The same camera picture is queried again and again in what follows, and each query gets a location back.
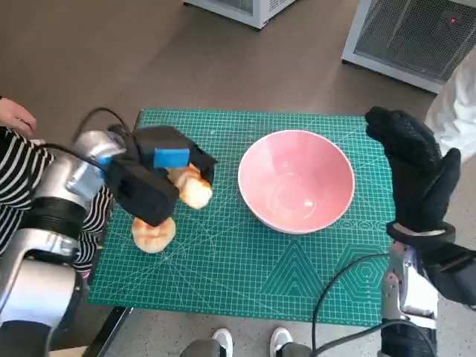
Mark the black table frame bar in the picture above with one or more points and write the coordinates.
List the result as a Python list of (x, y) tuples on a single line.
[(111, 331)]

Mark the round pale toy bread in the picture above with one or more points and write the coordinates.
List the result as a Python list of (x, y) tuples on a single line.
[(152, 240)]

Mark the pink bowl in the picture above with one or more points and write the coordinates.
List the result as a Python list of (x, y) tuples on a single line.
[(297, 178)]

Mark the white cabinet with mesh panel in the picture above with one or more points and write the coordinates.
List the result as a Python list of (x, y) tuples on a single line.
[(401, 37)]

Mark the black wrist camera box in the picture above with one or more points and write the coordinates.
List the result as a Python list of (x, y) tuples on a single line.
[(453, 271), (145, 197)]

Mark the person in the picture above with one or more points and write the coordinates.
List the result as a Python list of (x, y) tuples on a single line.
[(461, 104), (15, 156)]

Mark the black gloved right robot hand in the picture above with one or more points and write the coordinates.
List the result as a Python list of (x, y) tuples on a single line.
[(416, 178)]

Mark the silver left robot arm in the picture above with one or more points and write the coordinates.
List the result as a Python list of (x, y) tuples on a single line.
[(37, 267)]

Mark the dark grey leg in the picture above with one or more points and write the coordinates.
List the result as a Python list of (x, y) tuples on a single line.
[(294, 350), (201, 349)]

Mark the white sneaker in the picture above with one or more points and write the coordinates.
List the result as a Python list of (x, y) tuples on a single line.
[(222, 340), (279, 338)]

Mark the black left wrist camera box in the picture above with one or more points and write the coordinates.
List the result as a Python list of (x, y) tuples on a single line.
[(145, 197)]

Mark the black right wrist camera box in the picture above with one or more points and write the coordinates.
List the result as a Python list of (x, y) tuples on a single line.
[(453, 271)]

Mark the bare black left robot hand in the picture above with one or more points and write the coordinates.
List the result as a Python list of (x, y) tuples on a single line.
[(171, 143)]

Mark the long orange striped toy bread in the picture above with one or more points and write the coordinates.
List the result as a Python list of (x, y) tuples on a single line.
[(193, 193)]

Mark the green cutting mat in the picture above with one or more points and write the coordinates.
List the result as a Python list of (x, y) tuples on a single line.
[(241, 267)]

